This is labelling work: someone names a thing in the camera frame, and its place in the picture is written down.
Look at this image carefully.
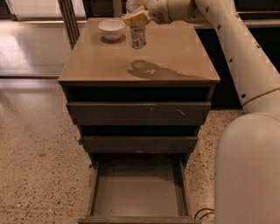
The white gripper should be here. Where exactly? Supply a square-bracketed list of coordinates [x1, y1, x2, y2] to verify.
[122, 0, 173, 27]

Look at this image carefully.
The clear plastic water bottle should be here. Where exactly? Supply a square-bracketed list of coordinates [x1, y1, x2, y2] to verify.
[126, 0, 146, 49]

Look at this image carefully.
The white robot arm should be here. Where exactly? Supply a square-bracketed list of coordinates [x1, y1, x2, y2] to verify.
[123, 0, 280, 224]

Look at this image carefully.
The brown drawer cabinet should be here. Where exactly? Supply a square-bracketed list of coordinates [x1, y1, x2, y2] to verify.
[59, 18, 220, 162]

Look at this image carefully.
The top grey drawer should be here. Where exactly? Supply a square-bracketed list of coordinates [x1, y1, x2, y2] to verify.
[66, 102, 211, 125]

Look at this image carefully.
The middle grey drawer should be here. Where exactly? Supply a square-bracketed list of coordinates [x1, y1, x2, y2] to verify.
[80, 136, 198, 153]

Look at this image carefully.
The open bottom grey drawer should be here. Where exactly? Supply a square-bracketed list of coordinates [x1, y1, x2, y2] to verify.
[78, 158, 200, 224]

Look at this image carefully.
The white ceramic bowl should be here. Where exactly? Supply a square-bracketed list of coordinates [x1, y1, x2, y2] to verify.
[98, 19, 125, 42]

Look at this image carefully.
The black cable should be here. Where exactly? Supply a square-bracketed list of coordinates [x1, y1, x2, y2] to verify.
[193, 207, 215, 221]

